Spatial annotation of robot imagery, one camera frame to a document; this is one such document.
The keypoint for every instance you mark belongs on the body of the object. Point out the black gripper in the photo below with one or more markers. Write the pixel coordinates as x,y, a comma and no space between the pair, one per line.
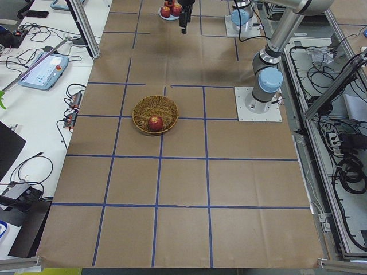
186,3

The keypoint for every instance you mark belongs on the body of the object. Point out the red apple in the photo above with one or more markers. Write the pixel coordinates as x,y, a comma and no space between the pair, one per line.
169,3
176,10
165,12
155,123

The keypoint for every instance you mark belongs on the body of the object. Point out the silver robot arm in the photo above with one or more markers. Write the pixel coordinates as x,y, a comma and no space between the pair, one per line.
268,78
240,15

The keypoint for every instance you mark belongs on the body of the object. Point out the light blue plate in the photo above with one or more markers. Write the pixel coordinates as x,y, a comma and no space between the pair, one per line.
171,18

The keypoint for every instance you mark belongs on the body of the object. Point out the woven wicker basket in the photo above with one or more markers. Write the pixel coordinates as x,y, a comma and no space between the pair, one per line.
158,105

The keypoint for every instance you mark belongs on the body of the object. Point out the orange usb hub upper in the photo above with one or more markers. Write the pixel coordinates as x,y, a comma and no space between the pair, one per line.
75,100

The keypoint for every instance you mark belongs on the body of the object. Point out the orange usb hub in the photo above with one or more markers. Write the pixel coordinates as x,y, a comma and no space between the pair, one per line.
70,120
75,100

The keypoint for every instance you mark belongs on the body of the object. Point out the black smartphone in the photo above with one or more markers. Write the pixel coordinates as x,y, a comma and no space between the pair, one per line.
37,14

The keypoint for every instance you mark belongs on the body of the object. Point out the blue teach pendant tablet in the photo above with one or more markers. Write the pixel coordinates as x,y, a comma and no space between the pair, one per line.
46,73

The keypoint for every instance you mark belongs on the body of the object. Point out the orange usb hub lower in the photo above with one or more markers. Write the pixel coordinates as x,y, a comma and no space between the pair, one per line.
70,120

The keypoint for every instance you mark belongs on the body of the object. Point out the black laptop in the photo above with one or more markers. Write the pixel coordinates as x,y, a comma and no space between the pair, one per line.
11,146

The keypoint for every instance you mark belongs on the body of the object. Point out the grey adapter box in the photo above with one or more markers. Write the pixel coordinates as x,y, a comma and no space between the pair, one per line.
19,194

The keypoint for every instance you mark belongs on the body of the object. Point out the aluminium frame post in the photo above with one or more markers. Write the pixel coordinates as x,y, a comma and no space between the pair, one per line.
85,30

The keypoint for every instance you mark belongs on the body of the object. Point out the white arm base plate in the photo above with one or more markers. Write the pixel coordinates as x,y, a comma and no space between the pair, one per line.
251,110

